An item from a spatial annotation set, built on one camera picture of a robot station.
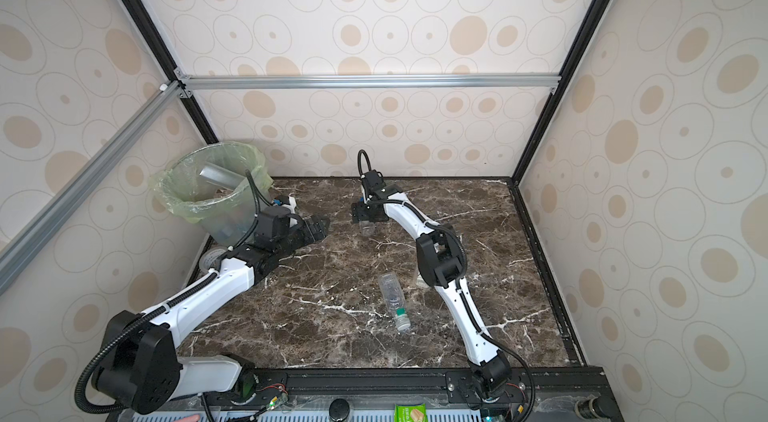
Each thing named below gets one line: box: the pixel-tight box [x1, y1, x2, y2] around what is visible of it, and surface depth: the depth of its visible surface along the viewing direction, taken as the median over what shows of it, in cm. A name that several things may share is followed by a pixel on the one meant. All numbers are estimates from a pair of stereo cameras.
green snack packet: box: [394, 403, 429, 422], surface depth 71 cm
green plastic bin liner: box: [149, 142, 274, 224], surface depth 91 cm
